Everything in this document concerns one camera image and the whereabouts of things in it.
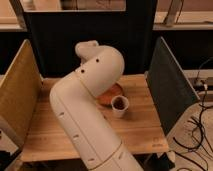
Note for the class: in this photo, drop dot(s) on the power strip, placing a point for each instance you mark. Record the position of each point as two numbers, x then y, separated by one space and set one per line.
202 84

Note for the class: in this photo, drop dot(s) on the black back panel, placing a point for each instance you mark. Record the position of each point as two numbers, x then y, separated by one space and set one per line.
53 36

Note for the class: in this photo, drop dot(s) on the left wooden side panel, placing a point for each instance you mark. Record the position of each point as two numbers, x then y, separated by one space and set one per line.
19 91

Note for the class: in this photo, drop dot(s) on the orange round plate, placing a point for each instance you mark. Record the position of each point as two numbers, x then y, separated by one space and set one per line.
106 97

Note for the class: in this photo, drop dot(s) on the white paper cup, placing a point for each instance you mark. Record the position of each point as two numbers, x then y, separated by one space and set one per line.
120 105

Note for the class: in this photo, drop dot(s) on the right dark side panel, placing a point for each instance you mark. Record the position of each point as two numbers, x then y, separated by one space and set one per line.
171 91

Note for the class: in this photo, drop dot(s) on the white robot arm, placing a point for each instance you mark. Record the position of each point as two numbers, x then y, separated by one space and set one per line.
72 100

